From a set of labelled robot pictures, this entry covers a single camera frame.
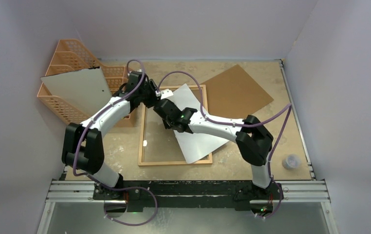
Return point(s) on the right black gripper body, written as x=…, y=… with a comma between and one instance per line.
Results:
x=161, y=107

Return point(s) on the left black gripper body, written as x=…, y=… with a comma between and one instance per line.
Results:
x=149, y=94

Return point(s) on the clear acrylic frame pane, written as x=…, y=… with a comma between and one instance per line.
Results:
x=158, y=146

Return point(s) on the street scene photo print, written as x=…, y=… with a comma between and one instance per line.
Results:
x=194, y=146

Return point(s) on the wooden picture frame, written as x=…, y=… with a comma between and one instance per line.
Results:
x=165, y=147

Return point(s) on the brown frame backing board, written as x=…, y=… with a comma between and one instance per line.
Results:
x=235, y=94

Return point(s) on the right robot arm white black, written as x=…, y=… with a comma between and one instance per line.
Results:
x=254, y=141

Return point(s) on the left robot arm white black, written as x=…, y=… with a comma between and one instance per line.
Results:
x=83, y=148

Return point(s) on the white board in organizer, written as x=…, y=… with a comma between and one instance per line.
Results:
x=86, y=89

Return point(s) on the orange plastic file organizer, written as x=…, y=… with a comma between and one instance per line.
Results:
x=72, y=55

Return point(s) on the small clear plastic cup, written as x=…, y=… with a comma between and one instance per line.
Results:
x=291, y=162

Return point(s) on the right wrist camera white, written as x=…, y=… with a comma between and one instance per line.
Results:
x=164, y=94

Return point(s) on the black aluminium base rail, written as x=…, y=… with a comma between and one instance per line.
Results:
x=240, y=195

